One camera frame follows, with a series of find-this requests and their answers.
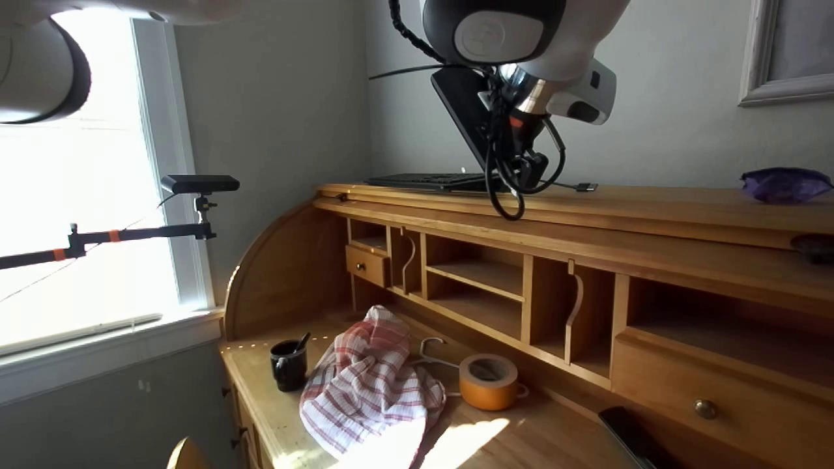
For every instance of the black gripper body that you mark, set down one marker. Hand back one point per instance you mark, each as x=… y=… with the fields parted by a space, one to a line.
x=500 y=139

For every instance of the black computer keyboard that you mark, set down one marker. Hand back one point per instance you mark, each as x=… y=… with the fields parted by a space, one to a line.
x=457 y=181

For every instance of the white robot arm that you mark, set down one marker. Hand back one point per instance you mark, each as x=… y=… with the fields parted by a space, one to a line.
x=507 y=70

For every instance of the wooden roll-top desk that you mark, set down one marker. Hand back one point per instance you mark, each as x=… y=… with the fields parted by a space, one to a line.
x=672 y=330

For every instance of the white plastic hanger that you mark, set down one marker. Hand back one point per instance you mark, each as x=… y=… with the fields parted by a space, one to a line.
x=425 y=354

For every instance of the orange tape roll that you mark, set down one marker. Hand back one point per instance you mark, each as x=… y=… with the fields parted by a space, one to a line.
x=488 y=381

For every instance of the purple object on desk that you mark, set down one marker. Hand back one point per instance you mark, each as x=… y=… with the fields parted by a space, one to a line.
x=784 y=183

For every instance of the black pen in cup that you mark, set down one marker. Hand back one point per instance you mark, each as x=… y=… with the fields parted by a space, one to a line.
x=303 y=342

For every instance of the red white checkered cloth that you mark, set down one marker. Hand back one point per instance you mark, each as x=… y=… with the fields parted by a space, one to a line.
x=365 y=402

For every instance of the black cup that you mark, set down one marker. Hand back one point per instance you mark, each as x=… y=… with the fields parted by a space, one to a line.
x=288 y=367

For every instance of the wooden chair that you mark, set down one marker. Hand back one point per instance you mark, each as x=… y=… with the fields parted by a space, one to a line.
x=185 y=455

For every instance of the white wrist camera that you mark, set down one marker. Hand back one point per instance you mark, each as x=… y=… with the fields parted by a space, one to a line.
x=586 y=97

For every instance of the white picture frame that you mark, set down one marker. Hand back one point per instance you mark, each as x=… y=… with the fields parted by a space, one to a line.
x=787 y=53

